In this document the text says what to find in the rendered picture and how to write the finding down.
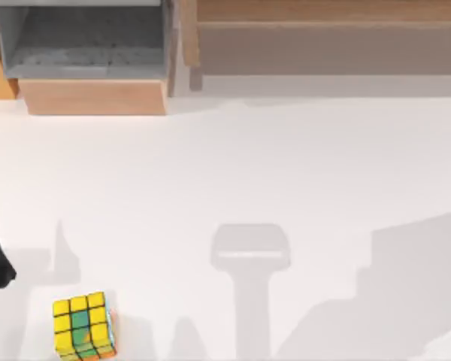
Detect pale wooden drawer front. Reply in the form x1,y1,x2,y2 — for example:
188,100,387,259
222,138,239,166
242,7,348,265
17,77,169,117

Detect wooden open shelf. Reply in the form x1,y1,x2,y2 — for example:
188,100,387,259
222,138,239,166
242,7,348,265
178,0,451,92

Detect yellow puzzle cube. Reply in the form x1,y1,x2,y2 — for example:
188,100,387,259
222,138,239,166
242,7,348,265
52,291,118,361

